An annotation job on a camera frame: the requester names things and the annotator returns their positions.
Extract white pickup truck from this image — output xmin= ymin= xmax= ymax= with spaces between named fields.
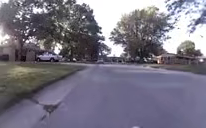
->
xmin=35 ymin=51 xmax=63 ymax=63

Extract vehicle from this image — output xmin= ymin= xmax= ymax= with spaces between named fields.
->
xmin=95 ymin=58 xmax=105 ymax=65

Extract grey asphalt road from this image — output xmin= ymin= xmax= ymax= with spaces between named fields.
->
xmin=37 ymin=63 xmax=206 ymax=128

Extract low brick house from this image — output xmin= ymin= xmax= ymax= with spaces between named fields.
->
xmin=155 ymin=52 xmax=205 ymax=66

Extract pale concrete gutter strip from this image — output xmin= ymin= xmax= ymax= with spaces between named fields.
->
xmin=0 ymin=64 xmax=99 ymax=128

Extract grass lawn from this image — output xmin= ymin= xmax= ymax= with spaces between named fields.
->
xmin=0 ymin=61 xmax=87 ymax=116
xmin=147 ymin=63 xmax=206 ymax=76

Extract small tree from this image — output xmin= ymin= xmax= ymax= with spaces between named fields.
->
xmin=176 ymin=39 xmax=204 ymax=58

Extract overhanging tree branches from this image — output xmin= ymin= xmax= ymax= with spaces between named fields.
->
xmin=164 ymin=0 xmax=206 ymax=41

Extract large leafy tree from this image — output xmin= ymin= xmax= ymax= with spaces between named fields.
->
xmin=109 ymin=5 xmax=175 ymax=64
xmin=0 ymin=0 xmax=60 ymax=63
xmin=54 ymin=2 xmax=112 ymax=63

